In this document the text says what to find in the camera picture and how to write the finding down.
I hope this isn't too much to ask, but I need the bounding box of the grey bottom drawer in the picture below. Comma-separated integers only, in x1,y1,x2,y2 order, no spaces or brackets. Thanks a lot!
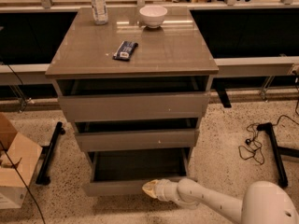
83,147,192,196

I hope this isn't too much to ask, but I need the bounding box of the grey drawer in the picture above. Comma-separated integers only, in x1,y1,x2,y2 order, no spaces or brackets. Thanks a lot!
59,77,209,122
75,118,199,152
83,147,192,196

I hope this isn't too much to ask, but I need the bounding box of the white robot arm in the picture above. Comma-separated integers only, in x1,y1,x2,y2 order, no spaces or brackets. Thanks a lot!
142,178,299,224

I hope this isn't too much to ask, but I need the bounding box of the grey middle drawer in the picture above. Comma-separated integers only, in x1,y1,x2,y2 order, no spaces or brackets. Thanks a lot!
75,118,199,152

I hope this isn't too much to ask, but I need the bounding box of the grey top drawer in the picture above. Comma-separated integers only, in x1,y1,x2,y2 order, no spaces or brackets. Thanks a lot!
59,77,209,122

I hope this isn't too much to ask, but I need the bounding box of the grey drawer cabinet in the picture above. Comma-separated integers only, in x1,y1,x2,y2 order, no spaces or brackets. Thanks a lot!
46,7,219,154

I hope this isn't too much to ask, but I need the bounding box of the black left table foot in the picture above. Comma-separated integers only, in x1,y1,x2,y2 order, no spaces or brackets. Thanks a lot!
36,121,65,185

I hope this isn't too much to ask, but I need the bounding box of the black table foot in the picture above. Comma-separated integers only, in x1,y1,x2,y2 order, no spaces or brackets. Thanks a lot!
36,121,65,185
257,122,299,188

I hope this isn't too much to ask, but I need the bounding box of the black right table foot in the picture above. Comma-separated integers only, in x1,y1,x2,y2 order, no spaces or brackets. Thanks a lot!
257,122,299,188

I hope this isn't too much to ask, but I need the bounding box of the open cardboard box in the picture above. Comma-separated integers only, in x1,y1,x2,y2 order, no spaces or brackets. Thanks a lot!
0,113,42,209

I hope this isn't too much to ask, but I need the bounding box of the white ceramic bowl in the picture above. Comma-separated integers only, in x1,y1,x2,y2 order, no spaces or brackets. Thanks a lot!
139,5,167,29

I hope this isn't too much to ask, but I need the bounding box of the clear plastic water bottle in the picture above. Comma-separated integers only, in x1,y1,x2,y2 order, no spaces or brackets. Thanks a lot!
91,0,108,25

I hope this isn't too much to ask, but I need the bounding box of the tangled black cable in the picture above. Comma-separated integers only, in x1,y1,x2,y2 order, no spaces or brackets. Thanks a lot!
237,123,265,166

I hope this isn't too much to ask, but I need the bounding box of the black cable at left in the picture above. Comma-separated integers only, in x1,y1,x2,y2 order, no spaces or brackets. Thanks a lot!
0,61,47,224

